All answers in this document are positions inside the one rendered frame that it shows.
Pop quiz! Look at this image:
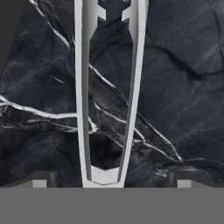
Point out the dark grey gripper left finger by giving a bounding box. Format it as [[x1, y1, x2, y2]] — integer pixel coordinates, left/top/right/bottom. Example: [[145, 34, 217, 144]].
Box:
[[2, 170, 58, 189]]

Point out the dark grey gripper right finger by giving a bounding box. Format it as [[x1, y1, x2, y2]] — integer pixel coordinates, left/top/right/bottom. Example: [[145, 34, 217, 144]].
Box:
[[169, 170, 223, 189]]

